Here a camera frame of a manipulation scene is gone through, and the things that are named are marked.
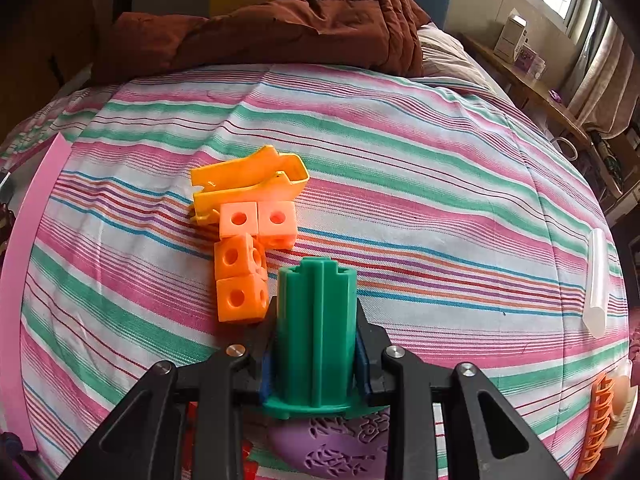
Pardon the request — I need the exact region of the beige patterned curtain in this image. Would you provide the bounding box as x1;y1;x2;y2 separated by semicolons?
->
565;5;640;136

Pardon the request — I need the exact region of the orange linking cube block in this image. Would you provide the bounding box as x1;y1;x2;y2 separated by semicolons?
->
214;201;298;324

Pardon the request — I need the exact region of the yellow-orange plastic scoop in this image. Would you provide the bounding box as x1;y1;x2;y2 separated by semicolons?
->
190;145;310;226

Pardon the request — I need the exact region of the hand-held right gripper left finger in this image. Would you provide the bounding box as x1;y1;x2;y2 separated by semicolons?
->
60;296;281;480

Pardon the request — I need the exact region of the wooden wardrobe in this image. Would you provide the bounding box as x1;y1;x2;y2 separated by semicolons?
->
0;0;121;126

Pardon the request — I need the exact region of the cream plastic toy piece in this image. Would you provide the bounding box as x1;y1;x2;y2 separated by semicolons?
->
607;365;633;421

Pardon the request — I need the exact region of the beige pillow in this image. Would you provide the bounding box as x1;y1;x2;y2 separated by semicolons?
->
415;22;501;93

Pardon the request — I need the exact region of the pink-rimmed white cardboard box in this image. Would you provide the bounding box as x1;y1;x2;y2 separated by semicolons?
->
0;135;71;453

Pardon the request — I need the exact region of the translucent white tube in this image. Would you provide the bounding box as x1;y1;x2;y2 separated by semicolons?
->
582;227;612;338

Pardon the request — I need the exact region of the purple patterned egg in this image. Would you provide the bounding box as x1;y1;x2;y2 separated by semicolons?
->
267;407;396;476

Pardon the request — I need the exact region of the white cable loop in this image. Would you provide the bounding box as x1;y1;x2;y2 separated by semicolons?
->
550;132;578;158

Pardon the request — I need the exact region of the white carton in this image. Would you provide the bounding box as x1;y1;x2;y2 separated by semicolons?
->
494;14;527;58

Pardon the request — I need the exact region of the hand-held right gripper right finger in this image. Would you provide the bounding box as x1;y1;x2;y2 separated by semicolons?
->
355;302;571;480

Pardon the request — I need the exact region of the green plastic spool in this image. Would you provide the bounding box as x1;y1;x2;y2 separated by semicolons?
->
261;256;368;418

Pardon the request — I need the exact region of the brown quilted duvet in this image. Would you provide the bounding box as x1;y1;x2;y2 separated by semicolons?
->
95;0;432;86

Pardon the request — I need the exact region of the wooden bedside table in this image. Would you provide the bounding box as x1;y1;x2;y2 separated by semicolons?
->
460;32;591;146

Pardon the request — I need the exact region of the orange plastic grid toy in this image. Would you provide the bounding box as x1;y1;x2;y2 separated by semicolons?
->
572;372;616;478

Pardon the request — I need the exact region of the small purple box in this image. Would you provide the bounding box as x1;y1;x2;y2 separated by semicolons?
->
515;45;546;78

